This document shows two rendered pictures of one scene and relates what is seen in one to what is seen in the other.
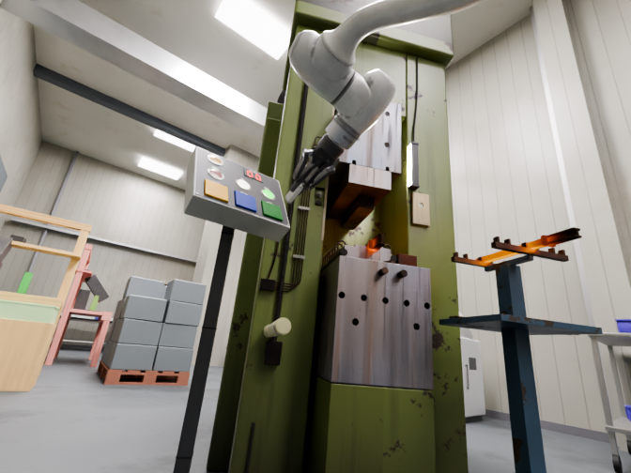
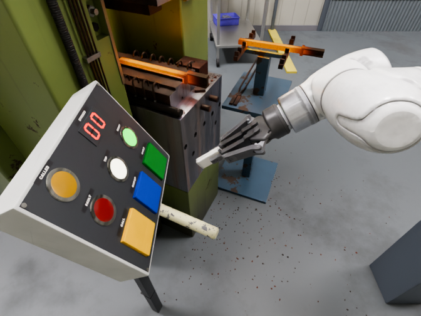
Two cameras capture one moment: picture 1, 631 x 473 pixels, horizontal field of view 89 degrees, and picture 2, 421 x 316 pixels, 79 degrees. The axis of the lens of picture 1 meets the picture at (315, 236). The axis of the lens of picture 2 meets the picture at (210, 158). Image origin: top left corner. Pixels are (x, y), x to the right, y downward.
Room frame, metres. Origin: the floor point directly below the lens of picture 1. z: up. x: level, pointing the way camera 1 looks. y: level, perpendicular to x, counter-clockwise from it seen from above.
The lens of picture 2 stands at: (0.64, 0.44, 1.49)
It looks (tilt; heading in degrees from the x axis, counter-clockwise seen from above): 46 degrees down; 306
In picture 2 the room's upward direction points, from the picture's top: straight up
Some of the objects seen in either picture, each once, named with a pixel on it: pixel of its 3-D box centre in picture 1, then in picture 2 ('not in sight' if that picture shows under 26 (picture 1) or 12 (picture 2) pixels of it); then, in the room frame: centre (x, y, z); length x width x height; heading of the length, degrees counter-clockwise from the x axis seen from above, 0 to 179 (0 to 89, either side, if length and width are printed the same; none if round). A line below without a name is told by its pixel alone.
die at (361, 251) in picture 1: (351, 265); (140, 77); (1.46, -0.18, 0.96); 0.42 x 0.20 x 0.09; 10
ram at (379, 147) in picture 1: (364, 157); not in sight; (1.47, -0.22, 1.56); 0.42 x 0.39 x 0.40; 10
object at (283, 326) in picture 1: (275, 328); (166, 211); (1.10, 0.10, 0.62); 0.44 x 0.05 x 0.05; 10
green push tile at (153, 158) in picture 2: (270, 211); (154, 162); (1.02, 0.16, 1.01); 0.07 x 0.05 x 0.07; 125
